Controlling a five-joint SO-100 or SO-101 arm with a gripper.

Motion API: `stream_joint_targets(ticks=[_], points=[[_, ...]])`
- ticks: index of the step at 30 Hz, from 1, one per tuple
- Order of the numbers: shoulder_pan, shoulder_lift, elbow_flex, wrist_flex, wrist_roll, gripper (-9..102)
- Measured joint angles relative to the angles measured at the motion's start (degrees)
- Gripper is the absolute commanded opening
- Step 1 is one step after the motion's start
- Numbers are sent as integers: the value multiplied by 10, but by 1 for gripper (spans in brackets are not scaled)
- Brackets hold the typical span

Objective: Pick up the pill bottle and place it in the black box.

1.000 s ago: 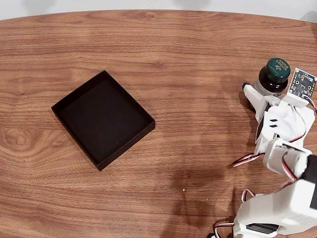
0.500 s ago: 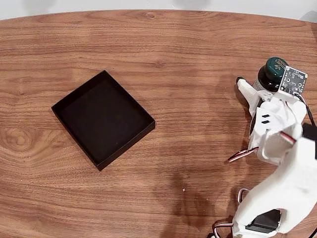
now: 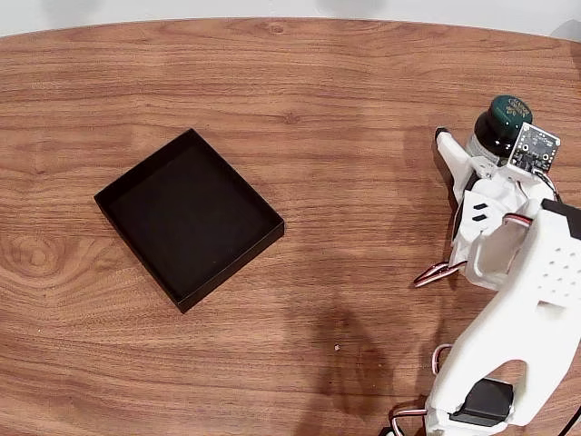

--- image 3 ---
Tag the dark green-capped pill bottle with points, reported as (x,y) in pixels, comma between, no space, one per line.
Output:
(492,131)

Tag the shallow black box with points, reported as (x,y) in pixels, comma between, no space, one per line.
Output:
(190,218)

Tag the small camera circuit board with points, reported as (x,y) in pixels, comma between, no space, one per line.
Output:
(533,147)

